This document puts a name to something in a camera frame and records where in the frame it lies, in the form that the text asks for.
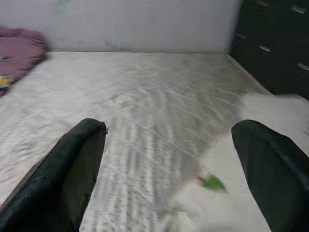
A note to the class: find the white pillow green tree print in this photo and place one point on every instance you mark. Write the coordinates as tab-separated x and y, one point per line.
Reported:
217	210

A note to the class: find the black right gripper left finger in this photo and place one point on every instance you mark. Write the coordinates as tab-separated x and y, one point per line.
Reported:
53	183

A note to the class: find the white quilted mattress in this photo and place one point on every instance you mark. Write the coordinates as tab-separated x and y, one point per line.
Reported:
144	96

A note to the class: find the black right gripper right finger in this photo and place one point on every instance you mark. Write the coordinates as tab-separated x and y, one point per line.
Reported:
277	181

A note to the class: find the purple cartoon print blanket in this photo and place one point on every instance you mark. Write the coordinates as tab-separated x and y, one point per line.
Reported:
19	53

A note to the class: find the black tufted studded headboard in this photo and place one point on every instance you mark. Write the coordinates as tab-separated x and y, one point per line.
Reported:
272	36

